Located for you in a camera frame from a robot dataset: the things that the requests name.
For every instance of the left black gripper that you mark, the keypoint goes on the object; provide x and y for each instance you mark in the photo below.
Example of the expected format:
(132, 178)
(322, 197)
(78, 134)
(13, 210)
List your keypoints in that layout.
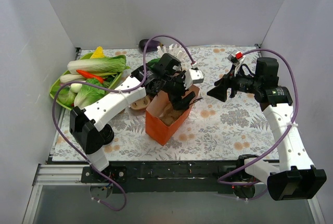
(179, 96)

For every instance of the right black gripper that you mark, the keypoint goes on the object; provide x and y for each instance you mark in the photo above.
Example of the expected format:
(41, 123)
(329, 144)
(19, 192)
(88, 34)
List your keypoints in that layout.
(231, 86)

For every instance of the cardboard cup carrier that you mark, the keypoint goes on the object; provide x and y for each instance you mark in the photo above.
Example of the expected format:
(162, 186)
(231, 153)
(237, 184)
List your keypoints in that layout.
(169, 115)
(141, 104)

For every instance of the orange paper bag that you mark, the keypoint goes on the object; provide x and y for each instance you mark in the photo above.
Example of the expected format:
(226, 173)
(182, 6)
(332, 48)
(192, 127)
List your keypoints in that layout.
(154, 127)

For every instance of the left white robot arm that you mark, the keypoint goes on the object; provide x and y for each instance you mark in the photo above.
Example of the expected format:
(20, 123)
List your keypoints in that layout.
(89, 125)

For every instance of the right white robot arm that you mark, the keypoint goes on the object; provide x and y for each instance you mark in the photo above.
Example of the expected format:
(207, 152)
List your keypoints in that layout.
(296, 177)

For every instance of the floral table mat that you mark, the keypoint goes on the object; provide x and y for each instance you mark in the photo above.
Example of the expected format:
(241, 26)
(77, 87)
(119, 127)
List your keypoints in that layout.
(212, 131)

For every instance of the green pepper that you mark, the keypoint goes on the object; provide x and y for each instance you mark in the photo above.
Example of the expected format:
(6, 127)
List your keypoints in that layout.
(152, 62)

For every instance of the purple eggplant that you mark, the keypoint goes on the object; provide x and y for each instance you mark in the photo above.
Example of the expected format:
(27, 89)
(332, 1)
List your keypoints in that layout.
(151, 46)

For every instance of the napa cabbage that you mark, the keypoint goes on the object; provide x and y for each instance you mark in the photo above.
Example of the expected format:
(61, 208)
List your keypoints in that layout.
(98, 65)

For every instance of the red chili pepper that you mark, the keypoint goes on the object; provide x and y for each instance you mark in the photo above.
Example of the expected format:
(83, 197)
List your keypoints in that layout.
(88, 75)

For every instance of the green lettuce leaf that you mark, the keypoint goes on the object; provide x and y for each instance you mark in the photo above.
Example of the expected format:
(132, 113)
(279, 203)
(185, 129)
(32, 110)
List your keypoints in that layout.
(88, 95)

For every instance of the yellow corn cob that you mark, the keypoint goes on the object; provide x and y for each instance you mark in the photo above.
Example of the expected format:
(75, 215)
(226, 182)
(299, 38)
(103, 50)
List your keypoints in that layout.
(98, 53)

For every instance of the white radish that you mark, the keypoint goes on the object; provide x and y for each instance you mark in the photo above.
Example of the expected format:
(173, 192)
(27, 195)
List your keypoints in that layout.
(71, 77)

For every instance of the green vegetable tray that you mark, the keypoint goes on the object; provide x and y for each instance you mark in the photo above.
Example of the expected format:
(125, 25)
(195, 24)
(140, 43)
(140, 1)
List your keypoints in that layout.
(68, 91)

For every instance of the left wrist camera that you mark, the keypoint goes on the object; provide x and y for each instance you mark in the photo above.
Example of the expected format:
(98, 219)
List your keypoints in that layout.
(193, 76)

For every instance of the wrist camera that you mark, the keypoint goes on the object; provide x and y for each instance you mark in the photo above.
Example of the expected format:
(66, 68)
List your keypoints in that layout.
(237, 59)
(193, 76)

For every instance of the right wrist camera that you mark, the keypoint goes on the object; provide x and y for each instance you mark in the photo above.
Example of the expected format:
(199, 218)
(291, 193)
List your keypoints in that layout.
(237, 59)

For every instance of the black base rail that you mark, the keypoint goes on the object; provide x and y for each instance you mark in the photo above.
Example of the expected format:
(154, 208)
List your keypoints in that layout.
(185, 185)

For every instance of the aluminium frame rail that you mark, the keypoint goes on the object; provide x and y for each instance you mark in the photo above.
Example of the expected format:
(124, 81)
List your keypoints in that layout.
(52, 174)

